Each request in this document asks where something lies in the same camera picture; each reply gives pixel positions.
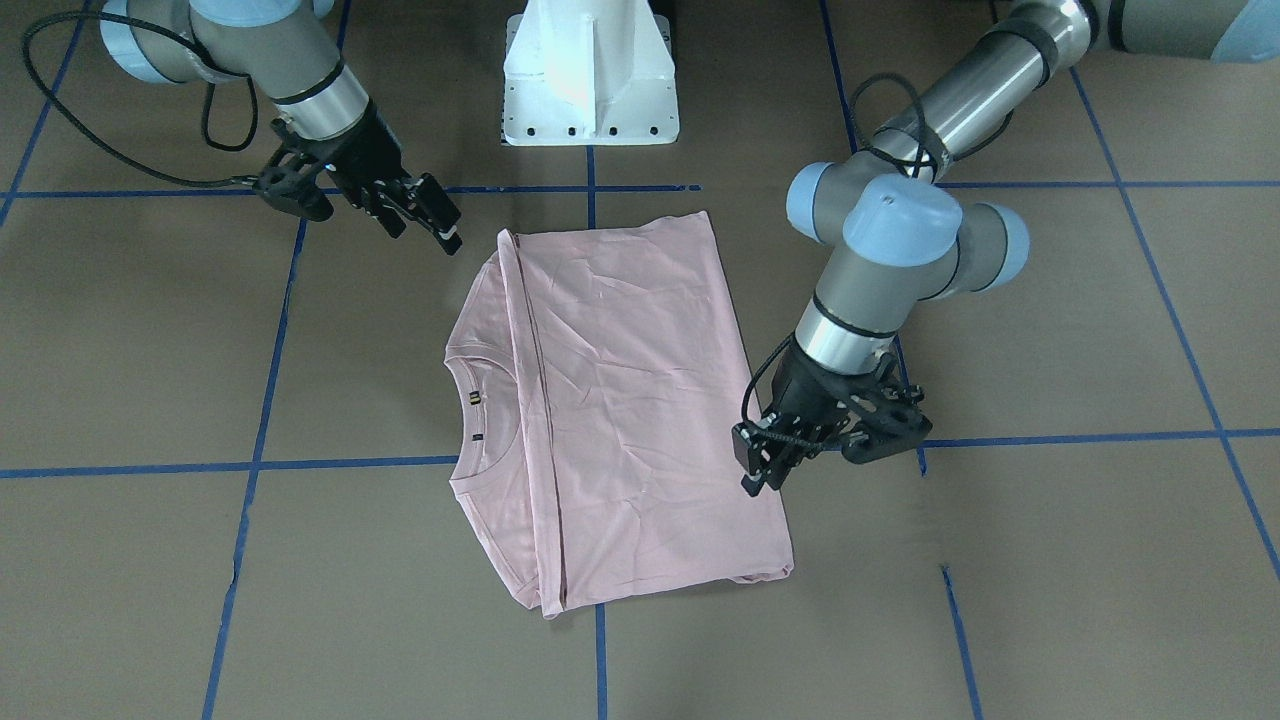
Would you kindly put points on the brown paper table cover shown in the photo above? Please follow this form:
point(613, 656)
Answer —
point(227, 435)

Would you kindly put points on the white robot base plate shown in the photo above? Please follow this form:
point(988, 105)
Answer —
point(601, 73)

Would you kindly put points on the pink Snoopy t-shirt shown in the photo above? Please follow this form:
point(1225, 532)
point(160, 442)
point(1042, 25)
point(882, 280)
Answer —
point(600, 374)

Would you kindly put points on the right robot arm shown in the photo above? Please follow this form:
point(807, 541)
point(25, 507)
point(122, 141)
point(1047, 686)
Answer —
point(327, 122)

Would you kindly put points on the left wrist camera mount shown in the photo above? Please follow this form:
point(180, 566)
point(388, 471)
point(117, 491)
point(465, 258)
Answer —
point(888, 417)

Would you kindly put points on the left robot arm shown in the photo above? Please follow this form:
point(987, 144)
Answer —
point(898, 239)

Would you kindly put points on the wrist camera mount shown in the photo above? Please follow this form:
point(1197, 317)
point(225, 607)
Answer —
point(288, 182)
point(888, 417)

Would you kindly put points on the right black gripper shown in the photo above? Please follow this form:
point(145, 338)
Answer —
point(368, 153)

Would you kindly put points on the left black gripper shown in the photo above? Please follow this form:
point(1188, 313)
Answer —
point(808, 397)

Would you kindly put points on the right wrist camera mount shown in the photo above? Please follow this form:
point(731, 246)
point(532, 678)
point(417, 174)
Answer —
point(288, 182)

